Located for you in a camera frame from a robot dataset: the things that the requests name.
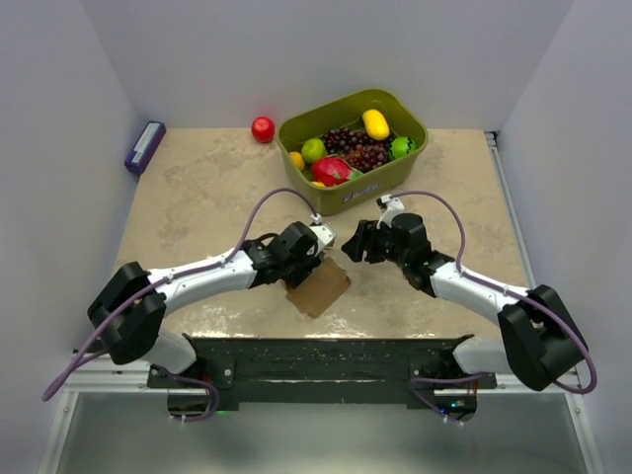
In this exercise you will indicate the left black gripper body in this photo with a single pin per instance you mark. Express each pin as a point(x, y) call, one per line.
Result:
point(297, 271)

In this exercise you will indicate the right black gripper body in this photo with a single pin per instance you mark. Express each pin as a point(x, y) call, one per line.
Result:
point(381, 245)

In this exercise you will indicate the brown cardboard paper box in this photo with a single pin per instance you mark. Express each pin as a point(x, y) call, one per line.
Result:
point(320, 290)

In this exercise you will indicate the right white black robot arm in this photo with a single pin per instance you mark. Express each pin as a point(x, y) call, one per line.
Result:
point(539, 341)

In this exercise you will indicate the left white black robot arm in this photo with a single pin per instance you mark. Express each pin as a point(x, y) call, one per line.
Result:
point(130, 310)

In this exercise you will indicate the purple white rectangular box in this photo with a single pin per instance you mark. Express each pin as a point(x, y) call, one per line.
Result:
point(142, 152)

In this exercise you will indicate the red dragon fruit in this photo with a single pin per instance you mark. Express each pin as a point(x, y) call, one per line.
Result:
point(331, 171)

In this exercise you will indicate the dark purple grape bunch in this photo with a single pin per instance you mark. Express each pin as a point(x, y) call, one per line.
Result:
point(357, 148)

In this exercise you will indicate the small green watermelon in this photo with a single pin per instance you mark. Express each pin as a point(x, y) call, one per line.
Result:
point(400, 147)

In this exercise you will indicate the green lime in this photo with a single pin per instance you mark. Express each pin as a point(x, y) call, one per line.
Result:
point(313, 150)

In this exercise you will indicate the small orange fruit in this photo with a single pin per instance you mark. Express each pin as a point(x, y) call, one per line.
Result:
point(298, 160)

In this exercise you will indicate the yellow mango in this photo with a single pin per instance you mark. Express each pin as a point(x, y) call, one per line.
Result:
point(375, 124)

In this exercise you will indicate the olive green plastic bin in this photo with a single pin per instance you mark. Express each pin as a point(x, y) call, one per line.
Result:
point(347, 112)

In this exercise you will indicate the red apple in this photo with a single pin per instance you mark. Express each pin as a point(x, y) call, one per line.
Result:
point(263, 129)

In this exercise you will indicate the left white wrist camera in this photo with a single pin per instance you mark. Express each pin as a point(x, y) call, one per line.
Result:
point(326, 236)

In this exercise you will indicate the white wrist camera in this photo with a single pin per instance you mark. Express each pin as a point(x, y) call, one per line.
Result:
point(390, 207)
point(326, 236)

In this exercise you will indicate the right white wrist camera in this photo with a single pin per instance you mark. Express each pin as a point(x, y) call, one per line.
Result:
point(390, 207)

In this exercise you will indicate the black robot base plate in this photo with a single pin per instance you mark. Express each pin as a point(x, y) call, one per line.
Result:
point(319, 371)

